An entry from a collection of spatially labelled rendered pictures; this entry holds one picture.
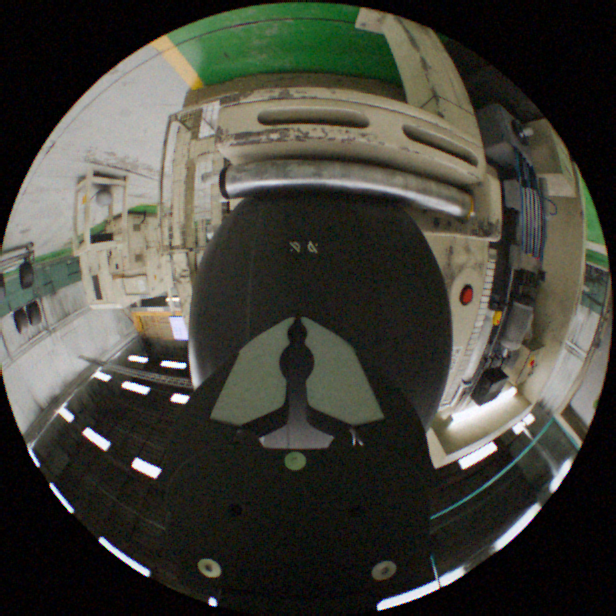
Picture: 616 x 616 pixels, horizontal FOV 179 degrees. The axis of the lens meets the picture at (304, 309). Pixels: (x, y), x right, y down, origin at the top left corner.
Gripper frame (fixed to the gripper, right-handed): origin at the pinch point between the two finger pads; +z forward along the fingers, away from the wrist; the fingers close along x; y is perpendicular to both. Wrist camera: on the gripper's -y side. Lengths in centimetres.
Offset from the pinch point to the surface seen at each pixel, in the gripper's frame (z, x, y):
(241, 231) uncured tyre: 7.5, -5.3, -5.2
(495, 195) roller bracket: 8.3, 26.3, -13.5
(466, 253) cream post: 18.5, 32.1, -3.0
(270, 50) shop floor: 69, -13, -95
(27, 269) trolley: 104, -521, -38
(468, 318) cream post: 16.7, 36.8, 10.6
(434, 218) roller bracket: 22.2, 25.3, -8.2
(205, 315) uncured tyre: 2.2, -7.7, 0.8
